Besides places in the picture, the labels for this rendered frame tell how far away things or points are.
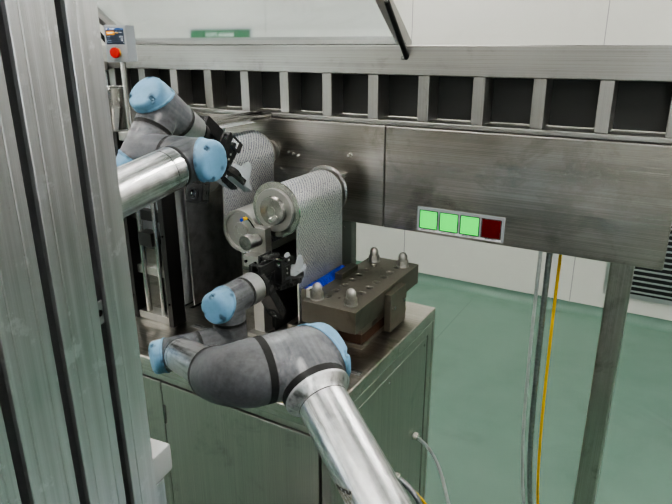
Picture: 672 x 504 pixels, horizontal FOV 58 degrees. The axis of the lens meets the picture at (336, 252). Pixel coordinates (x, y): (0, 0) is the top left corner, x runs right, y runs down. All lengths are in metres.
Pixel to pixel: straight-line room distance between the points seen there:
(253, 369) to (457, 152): 0.93
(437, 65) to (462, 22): 2.45
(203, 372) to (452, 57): 1.04
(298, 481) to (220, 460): 0.25
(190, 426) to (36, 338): 1.27
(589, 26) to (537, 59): 2.34
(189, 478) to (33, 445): 1.35
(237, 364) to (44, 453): 0.55
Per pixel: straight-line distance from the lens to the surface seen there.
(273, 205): 1.56
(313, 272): 1.67
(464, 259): 4.33
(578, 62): 1.59
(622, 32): 3.92
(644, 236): 1.63
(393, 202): 1.78
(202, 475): 1.76
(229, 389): 1.00
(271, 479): 1.59
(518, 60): 1.62
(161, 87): 1.19
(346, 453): 0.93
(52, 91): 0.44
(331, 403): 0.97
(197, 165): 1.06
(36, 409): 0.47
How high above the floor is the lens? 1.66
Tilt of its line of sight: 19 degrees down
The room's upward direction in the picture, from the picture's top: straight up
